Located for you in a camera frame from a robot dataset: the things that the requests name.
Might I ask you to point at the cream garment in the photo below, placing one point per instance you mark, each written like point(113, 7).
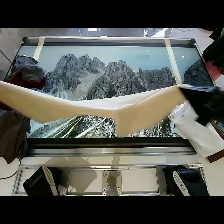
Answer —
point(143, 113)

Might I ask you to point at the dark red garment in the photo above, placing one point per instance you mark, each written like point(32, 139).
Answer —
point(38, 83)

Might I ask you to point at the dark grey garment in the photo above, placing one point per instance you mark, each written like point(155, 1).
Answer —
point(28, 68)

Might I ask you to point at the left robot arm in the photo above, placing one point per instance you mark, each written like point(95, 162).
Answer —
point(37, 183)

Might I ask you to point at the brown garment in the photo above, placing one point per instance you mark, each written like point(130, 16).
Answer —
point(13, 133)

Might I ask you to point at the silver frame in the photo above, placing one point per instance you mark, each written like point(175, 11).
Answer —
point(110, 151)

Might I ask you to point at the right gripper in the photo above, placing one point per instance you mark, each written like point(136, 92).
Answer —
point(205, 101)

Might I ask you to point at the black garment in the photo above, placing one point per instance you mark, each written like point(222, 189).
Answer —
point(215, 50)

